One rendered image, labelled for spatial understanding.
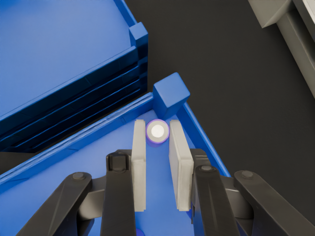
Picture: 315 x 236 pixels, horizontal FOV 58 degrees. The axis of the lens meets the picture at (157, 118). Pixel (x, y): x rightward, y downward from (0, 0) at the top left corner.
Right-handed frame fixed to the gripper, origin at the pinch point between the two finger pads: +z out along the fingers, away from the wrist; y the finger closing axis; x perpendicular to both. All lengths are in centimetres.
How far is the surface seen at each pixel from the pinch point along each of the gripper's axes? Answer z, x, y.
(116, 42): 29.7, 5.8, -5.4
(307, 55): 50, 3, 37
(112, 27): 30.8, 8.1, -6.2
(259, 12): 57, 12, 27
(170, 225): 5.1, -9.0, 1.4
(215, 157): 3.1, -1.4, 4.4
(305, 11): 42, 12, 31
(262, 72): 53, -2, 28
